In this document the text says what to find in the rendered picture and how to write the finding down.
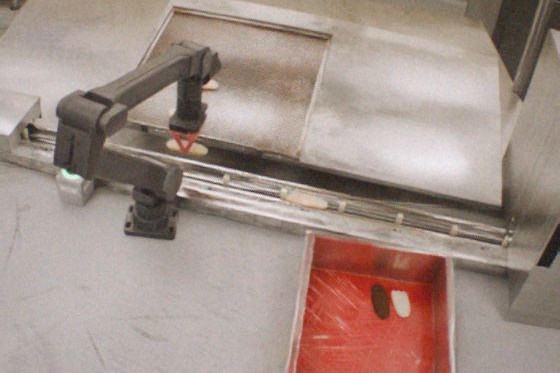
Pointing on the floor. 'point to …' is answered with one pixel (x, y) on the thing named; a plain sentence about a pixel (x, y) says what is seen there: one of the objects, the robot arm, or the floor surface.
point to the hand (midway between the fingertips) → (187, 144)
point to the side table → (192, 291)
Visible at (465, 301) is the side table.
